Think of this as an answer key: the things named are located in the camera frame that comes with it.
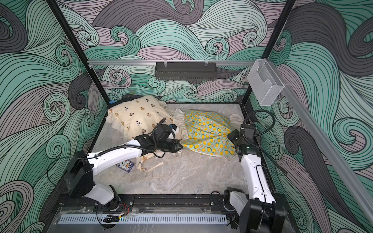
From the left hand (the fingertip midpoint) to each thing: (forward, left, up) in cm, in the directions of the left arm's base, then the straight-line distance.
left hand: (183, 146), depth 77 cm
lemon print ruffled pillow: (+12, -14, -5) cm, 19 cm away
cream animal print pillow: (+20, +29, +1) cm, 35 cm away
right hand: (+8, -28, +1) cm, 29 cm away
